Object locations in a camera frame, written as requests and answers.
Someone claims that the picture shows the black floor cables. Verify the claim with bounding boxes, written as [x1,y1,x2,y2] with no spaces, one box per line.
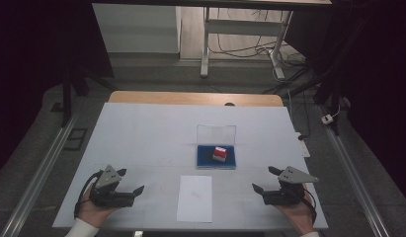
[208,8,312,95]

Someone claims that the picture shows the white cabinet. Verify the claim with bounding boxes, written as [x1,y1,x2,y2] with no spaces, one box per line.
[92,3,182,54]

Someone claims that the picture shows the red and white stamp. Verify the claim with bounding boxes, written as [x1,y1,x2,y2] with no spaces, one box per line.
[211,145,228,163]

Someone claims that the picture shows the person's left hand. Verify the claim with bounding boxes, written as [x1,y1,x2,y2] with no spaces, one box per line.
[76,185,122,229]

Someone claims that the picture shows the black metal stand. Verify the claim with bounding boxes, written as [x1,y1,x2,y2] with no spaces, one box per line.
[287,65,352,136]
[59,63,117,128]

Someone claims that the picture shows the wooden table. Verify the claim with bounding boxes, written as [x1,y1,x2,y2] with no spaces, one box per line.
[108,90,284,108]

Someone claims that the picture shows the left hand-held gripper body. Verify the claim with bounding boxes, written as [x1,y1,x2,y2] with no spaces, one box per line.
[88,164,136,208]

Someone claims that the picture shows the white desk frame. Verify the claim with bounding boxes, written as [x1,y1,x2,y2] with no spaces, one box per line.
[200,6,294,81]

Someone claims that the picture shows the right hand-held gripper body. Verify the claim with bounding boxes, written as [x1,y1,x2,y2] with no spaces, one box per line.
[261,165,320,206]

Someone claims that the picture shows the aluminium rail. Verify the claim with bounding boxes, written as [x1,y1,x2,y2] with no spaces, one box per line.
[0,110,80,237]
[316,104,391,237]

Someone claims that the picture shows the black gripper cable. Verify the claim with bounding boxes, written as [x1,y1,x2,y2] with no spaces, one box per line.
[301,186,319,225]
[73,169,105,219]

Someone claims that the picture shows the clear box with blue pad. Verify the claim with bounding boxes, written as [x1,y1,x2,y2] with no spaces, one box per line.
[196,123,238,171]

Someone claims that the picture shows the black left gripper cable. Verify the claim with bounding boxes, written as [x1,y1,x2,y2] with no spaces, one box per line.
[73,169,105,219]

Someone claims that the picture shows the white paper sheet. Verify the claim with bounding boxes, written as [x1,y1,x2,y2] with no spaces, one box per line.
[176,175,213,224]

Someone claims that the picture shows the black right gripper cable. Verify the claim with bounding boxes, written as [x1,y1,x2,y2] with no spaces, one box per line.
[301,186,319,225]

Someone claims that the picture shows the person's right hand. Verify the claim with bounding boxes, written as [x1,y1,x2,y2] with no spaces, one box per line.
[275,192,316,236]

